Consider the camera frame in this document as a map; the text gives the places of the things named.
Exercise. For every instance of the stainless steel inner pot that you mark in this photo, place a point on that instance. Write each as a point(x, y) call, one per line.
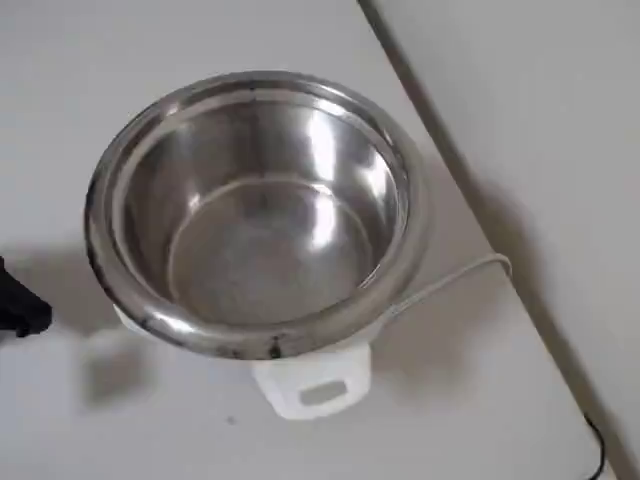
point(260, 240)

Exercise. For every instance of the white electric rice cooker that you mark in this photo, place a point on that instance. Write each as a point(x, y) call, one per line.
point(310, 367)

